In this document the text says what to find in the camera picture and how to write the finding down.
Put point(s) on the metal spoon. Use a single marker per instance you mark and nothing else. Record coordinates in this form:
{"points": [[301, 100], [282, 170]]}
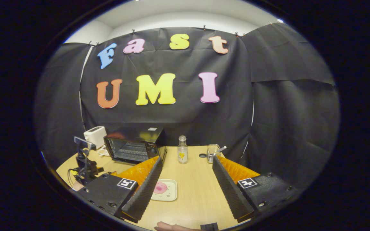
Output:
{"points": [[222, 149]]}

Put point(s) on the clear glass bottle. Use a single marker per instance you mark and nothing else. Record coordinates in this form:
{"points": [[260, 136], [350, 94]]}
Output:
{"points": [[182, 154]]}

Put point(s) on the pink ham slice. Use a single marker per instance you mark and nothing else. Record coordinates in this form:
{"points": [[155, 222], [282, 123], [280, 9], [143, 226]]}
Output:
{"points": [[161, 187]]}

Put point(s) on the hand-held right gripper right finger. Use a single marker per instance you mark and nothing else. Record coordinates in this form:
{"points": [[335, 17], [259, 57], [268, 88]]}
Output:
{"points": [[230, 192]]}

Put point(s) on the black electric oven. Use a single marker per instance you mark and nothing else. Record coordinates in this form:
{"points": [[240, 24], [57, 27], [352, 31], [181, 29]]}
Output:
{"points": [[133, 133]]}

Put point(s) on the white toaster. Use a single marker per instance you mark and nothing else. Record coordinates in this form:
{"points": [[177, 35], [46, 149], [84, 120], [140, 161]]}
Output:
{"points": [[95, 136]]}

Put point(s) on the white square plate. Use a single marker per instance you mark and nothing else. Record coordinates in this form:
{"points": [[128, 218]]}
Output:
{"points": [[170, 194]]}

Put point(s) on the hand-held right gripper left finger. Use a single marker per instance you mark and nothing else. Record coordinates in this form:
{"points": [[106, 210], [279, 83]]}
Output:
{"points": [[143, 195]]}

